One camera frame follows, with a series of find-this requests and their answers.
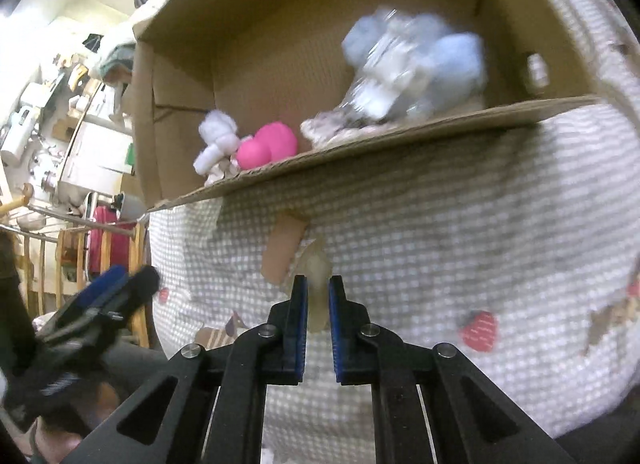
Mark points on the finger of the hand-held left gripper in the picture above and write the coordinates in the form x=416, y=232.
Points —
x=135, y=289
x=100, y=289

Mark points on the white sock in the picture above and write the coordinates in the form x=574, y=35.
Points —
x=217, y=139

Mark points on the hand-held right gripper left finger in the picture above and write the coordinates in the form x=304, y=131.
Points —
x=295, y=339

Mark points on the beige cardboard tube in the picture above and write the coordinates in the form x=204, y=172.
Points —
x=315, y=269

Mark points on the clear plastic wrapper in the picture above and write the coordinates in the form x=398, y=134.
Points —
x=385, y=79

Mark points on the pink soft ball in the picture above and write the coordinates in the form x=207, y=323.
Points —
x=267, y=146

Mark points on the wooden rack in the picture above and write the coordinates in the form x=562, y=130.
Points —
x=55, y=254

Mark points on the checked printed bed blanket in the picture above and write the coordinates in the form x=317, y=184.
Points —
x=440, y=254

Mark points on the floral fabric scrunchie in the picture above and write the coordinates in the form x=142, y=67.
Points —
x=340, y=129

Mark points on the cardboard box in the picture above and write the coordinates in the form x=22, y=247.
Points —
x=280, y=59

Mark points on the light blue yarn bundle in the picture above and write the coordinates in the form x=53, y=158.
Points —
x=440, y=64

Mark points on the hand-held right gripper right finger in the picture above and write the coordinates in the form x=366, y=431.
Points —
x=339, y=339

